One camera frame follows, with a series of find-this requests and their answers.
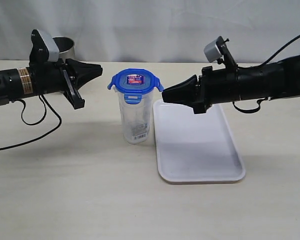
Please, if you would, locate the clear plastic container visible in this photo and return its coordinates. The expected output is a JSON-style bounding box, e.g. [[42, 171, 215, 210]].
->
[[117, 91, 153, 145]]

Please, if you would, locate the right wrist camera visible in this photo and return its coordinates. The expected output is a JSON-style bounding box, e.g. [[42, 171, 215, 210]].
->
[[203, 36, 238, 71]]

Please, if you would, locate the stainless steel cup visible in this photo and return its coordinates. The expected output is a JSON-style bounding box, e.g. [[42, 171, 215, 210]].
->
[[53, 36, 76, 62]]

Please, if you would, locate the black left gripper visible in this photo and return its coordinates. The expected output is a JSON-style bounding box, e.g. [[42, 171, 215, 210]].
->
[[27, 58, 102, 110]]

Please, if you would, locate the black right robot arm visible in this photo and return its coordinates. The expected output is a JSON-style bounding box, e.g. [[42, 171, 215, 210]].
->
[[161, 55, 300, 114]]

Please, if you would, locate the blue container lid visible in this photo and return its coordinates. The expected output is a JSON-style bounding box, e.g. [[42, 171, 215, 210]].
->
[[107, 68, 164, 105]]

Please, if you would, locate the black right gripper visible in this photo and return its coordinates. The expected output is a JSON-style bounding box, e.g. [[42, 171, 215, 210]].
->
[[161, 66, 240, 114]]

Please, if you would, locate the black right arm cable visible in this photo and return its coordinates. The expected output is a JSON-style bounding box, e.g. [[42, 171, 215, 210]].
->
[[232, 29, 300, 113]]

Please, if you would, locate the white plastic tray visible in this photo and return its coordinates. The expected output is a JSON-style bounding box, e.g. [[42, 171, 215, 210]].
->
[[153, 100, 246, 185]]

